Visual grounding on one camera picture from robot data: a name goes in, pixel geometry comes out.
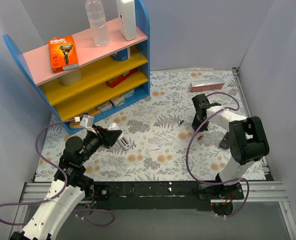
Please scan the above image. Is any white remote control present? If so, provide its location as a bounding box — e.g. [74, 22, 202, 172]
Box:
[108, 122, 130, 151]

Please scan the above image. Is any white battery cover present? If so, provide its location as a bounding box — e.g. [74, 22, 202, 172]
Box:
[147, 145, 159, 152]

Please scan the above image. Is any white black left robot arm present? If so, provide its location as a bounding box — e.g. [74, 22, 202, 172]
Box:
[10, 123, 129, 240]

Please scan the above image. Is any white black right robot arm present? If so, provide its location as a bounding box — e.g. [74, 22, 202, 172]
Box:
[186, 94, 269, 199]

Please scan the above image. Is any black TV remote control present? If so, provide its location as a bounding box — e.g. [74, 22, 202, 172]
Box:
[219, 132, 230, 150]

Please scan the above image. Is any yellow pack on shelf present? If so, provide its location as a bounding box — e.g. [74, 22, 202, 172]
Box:
[87, 107, 101, 117]

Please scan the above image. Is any red silver long box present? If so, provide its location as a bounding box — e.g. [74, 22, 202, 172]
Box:
[189, 78, 225, 92]

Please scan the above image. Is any white orange soap pack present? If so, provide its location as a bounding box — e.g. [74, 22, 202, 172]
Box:
[110, 94, 125, 108]

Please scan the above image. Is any teal soap pack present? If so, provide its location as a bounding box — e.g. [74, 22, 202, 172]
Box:
[123, 88, 135, 99]

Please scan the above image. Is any red flat box on shelf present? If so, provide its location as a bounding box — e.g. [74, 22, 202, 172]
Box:
[105, 68, 138, 88]

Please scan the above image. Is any blue shelf unit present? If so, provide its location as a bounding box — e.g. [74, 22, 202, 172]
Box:
[3, 0, 150, 135]

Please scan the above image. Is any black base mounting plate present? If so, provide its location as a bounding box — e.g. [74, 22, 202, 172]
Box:
[91, 181, 244, 211]

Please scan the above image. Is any beige cylindrical container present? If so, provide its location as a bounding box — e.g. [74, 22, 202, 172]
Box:
[58, 68, 82, 86]

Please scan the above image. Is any blue white cylindrical can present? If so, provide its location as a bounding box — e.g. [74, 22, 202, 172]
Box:
[110, 47, 131, 62]

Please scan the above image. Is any orange razor box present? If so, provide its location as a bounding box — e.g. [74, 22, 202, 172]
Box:
[48, 35, 79, 74]

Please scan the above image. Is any clear plastic water bottle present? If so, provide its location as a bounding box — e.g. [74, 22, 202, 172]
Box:
[85, 0, 110, 47]

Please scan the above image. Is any white plastic bottle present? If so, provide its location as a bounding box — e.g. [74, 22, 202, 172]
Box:
[116, 0, 137, 41]

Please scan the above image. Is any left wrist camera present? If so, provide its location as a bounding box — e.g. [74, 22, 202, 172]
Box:
[73, 114, 94, 129]

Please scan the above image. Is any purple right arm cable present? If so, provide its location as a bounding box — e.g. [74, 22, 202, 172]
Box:
[185, 92, 250, 218]

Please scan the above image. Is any aluminium table edge rail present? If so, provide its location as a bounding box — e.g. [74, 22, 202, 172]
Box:
[229, 67, 269, 177]

